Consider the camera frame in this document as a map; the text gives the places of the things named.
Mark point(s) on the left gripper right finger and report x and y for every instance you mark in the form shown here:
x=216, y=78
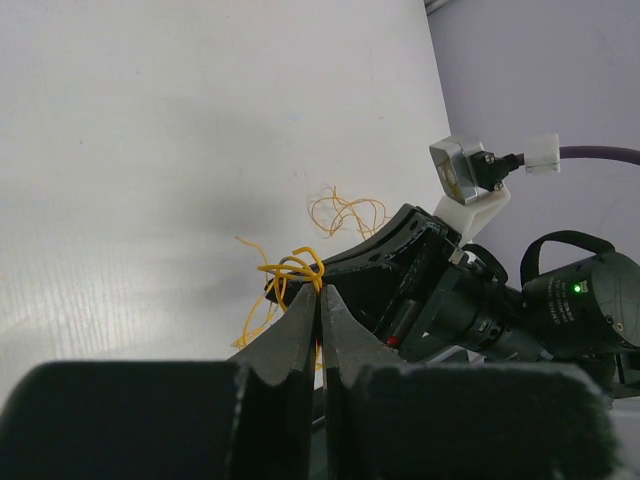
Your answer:
x=389, y=419

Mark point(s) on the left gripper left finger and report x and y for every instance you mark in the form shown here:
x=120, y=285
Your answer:
x=248, y=417

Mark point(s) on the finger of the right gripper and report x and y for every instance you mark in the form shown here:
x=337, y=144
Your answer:
x=372, y=270

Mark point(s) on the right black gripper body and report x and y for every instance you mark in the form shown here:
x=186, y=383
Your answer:
x=450, y=295

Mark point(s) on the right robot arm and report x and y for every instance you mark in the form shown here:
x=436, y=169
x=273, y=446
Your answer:
x=578, y=303

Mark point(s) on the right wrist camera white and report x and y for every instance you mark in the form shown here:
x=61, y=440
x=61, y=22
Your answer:
x=466, y=206

